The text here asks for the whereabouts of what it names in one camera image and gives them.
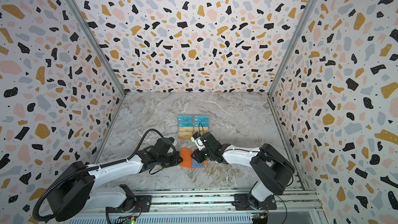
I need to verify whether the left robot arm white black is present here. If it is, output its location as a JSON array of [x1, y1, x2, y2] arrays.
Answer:
[[46, 138, 183, 222]]

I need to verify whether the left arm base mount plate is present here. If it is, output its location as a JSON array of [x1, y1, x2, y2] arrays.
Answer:
[[107, 195, 152, 215]]

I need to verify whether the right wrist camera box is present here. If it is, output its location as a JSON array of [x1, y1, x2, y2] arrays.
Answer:
[[191, 132, 205, 150]]

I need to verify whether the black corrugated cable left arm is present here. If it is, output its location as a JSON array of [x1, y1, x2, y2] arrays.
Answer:
[[32, 129, 165, 222]]

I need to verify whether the aluminium corner post right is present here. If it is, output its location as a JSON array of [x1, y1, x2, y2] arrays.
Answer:
[[267, 0, 331, 97]]

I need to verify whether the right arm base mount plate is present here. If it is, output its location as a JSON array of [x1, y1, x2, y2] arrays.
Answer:
[[232, 193, 277, 212]]

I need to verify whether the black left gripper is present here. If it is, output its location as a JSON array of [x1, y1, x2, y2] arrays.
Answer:
[[159, 150, 186, 167]]

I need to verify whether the orange card holder wallet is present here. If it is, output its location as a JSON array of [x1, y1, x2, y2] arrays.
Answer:
[[179, 148, 205, 169]]

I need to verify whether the aluminium corner post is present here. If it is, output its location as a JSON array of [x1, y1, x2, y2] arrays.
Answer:
[[267, 0, 331, 97], [49, 0, 126, 97]]

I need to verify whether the aluminium corner post left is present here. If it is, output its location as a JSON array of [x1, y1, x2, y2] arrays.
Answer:
[[49, 0, 126, 97]]

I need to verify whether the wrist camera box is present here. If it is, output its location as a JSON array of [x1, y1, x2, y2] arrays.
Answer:
[[191, 132, 205, 150], [162, 137, 175, 146]]

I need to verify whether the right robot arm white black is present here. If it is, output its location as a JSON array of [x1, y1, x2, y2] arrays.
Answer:
[[191, 132, 294, 209]]

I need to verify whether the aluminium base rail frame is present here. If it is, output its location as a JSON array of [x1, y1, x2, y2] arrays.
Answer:
[[55, 188, 327, 224]]

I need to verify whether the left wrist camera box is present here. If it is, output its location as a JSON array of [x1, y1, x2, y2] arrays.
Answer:
[[162, 137, 175, 146]]

